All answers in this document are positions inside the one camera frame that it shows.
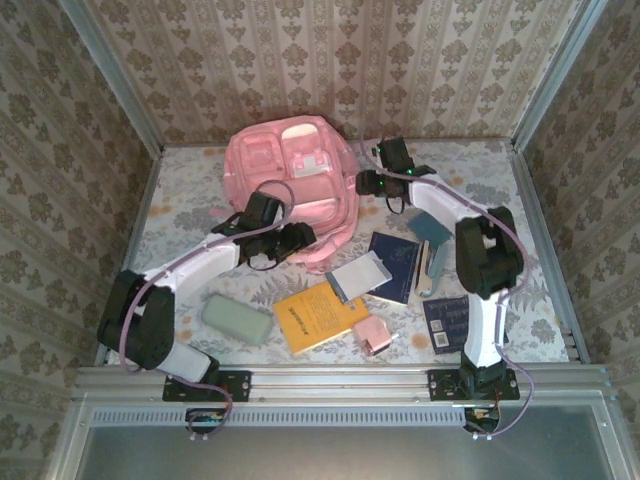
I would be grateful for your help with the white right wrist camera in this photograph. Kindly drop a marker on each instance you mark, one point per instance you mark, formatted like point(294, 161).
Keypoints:
point(374, 150)

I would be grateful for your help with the black wiring connector block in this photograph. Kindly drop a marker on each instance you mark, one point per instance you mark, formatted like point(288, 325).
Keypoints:
point(480, 420)
point(205, 420)

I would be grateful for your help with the pink school backpack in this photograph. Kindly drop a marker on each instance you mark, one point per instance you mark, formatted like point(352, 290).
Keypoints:
point(300, 200)

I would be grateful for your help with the grey metal panel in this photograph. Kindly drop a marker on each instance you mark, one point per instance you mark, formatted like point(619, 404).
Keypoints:
point(340, 455)

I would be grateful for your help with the green pencil case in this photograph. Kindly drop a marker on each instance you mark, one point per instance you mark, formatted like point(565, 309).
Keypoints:
point(237, 320)

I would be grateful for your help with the aluminium frame post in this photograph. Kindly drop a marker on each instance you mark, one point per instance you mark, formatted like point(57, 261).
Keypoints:
point(556, 75)
point(116, 80)

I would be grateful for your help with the grey white notebook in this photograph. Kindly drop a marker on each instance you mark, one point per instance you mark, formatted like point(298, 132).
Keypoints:
point(357, 277)

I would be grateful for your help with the small pink box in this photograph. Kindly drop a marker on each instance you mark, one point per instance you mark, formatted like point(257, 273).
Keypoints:
point(372, 336)

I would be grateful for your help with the yellow book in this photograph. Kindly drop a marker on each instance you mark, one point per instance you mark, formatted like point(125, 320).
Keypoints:
point(315, 325)

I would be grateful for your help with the small teal notebook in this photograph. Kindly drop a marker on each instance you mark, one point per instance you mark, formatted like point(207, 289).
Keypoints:
point(427, 227)

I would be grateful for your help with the floral table cover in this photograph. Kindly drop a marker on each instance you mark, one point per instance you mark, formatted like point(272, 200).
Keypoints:
point(245, 357)

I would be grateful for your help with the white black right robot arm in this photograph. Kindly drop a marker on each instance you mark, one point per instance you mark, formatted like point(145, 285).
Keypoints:
point(480, 325)

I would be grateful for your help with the aluminium side rail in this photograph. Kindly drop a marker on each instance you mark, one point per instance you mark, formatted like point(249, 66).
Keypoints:
point(532, 200)
point(144, 200)

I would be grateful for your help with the navy book with QR codes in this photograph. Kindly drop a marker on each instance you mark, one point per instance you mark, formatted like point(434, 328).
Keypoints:
point(445, 325)

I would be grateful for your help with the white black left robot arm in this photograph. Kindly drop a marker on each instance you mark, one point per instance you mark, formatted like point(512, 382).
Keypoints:
point(200, 265)

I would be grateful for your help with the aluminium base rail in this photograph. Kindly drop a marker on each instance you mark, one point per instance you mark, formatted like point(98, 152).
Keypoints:
point(340, 382)

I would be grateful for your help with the navy floral notebook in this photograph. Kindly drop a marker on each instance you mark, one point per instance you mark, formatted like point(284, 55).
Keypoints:
point(397, 270)

